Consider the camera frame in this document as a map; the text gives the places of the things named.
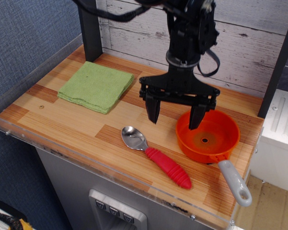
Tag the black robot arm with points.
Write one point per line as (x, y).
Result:
(192, 34)

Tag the dark left upright post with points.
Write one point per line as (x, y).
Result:
(90, 32)

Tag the silver dispenser button panel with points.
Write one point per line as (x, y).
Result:
(111, 214)

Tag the black and yellow object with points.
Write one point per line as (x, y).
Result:
(12, 219)

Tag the dark upright post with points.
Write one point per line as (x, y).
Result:
(90, 32)
(275, 78)

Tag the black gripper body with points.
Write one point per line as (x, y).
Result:
(179, 86)

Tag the grey cabinet under table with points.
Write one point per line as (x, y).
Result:
(72, 184)

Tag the white side unit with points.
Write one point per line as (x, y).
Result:
(270, 159)

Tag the dark right upright post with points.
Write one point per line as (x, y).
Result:
(275, 78)

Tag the spoon with red handle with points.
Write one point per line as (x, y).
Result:
(134, 139)

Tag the clear acrylic table guard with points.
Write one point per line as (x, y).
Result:
(92, 140)

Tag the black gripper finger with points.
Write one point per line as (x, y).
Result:
(197, 113)
(153, 108)

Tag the green folded cloth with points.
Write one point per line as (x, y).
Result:
(96, 87)

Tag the orange pan with grey handle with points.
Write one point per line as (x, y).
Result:
(213, 142)

